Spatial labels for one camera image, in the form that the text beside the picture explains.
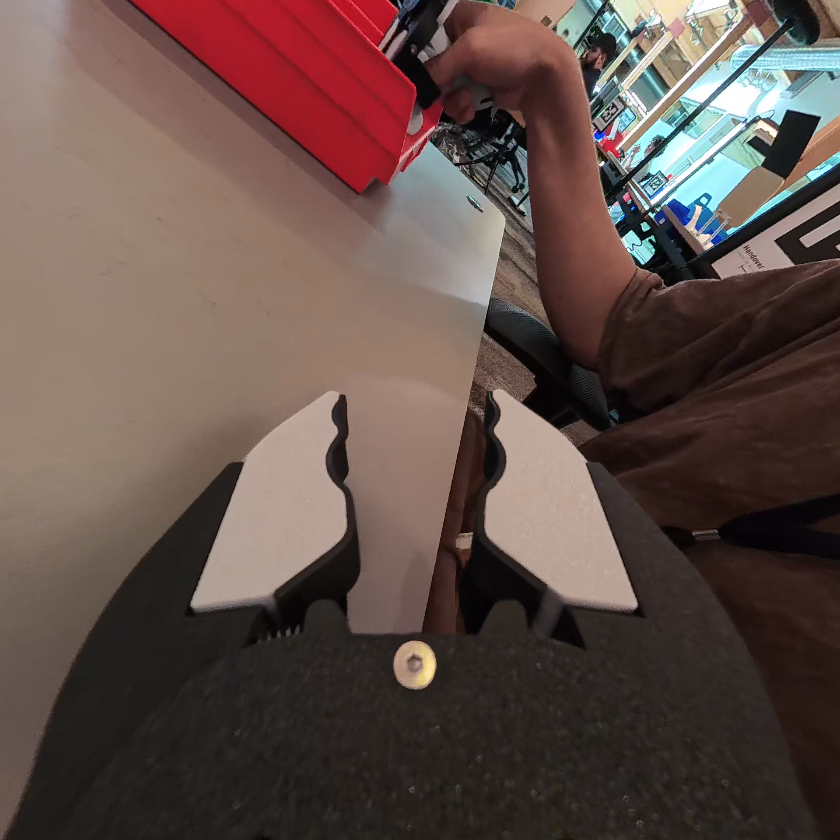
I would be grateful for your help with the person's right forearm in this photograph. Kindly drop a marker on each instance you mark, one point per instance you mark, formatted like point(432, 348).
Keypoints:
point(578, 223)

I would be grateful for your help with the black framed board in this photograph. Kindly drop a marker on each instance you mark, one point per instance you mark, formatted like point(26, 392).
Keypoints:
point(775, 230)

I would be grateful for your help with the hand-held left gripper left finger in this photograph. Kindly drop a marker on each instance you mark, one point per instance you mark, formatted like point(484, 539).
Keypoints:
point(278, 519)

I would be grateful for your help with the black office chair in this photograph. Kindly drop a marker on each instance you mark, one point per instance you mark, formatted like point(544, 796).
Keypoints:
point(545, 361)

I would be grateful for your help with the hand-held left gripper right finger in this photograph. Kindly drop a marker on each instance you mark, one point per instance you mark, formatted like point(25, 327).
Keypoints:
point(551, 519)

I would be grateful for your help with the red plastic bin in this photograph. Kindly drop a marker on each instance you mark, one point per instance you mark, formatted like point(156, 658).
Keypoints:
point(289, 79)

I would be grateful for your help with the person's brown clothing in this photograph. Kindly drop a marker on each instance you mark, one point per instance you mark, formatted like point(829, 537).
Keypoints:
point(735, 433)

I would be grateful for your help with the person's right hand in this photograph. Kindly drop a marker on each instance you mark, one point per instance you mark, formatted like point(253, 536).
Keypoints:
point(505, 53)

